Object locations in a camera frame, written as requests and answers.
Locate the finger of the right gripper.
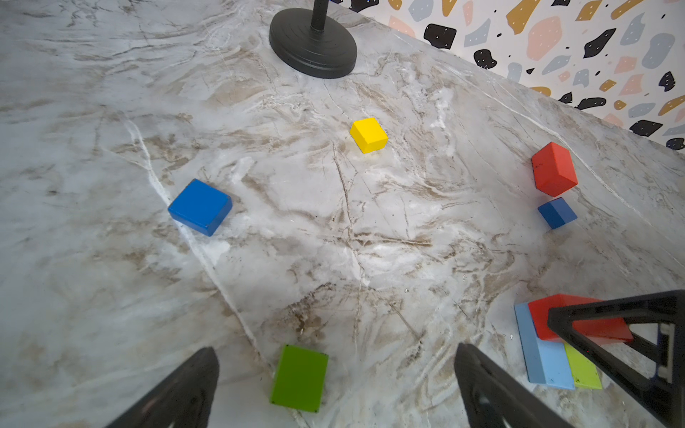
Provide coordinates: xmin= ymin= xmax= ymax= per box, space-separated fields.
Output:
xmin=547 ymin=290 xmax=684 ymax=427

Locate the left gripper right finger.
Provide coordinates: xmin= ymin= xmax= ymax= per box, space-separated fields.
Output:
xmin=454 ymin=342 xmax=570 ymax=427

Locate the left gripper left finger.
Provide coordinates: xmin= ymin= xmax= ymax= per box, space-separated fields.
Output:
xmin=109 ymin=347 xmax=219 ymax=427

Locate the light blue long block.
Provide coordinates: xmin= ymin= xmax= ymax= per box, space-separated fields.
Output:
xmin=514 ymin=303 xmax=575 ymax=390

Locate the lime green long block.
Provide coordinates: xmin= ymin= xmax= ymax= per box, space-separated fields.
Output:
xmin=564 ymin=343 xmax=603 ymax=390

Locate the red block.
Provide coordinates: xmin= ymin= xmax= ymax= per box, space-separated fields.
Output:
xmin=528 ymin=293 xmax=635 ymax=346
xmin=532 ymin=142 xmax=578 ymax=197

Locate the dark blue square block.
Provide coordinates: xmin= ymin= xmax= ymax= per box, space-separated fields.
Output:
xmin=168 ymin=179 xmax=233 ymax=236

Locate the red upright block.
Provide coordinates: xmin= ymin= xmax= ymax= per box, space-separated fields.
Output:
xmin=532 ymin=142 xmax=578 ymax=197

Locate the small blue cube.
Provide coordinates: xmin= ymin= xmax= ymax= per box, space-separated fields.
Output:
xmin=538 ymin=197 xmax=577 ymax=230

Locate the small yellow cube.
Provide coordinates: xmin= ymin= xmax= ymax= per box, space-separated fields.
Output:
xmin=351 ymin=118 xmax=389 ymax=154

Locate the black microphone stand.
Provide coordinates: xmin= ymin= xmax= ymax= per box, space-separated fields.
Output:
xmin=269 ymin=0 xmax=357 ymax=80

